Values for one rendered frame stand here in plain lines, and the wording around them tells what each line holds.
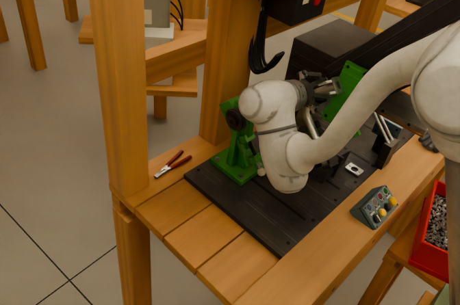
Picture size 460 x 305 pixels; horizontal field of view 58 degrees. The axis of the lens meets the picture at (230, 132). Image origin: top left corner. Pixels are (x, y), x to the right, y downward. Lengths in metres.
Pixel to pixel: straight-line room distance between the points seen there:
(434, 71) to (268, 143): 0.58
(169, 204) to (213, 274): 0.27
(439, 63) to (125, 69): 0.74
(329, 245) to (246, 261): 0.25
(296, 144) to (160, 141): 1.94
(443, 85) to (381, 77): 0.32
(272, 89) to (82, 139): 2.07
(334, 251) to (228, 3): 0.77
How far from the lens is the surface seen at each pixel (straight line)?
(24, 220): 2.51
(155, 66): 1.23
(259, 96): 0.98
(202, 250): 1.21
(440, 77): 0.52
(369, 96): 0.85
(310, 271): 1.20
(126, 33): 1.01
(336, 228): 1.32
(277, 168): 1.02
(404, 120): 1.44
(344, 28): 1.67
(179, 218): 1.27
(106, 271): 2.23
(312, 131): 1.40
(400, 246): 1.50
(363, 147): 1.64
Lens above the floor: 1.87
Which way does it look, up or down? 39 degrees down
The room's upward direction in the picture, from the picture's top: 8 degrees clockwise
